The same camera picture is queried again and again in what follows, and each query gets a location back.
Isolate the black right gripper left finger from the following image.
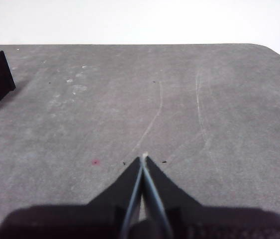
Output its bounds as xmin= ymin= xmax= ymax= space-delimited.
xmin=0 ymin=156 xmax=144 ymax=239

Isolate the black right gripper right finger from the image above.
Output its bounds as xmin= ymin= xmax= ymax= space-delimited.
xmin=143 ymin=155 xmax=280 ymax=239

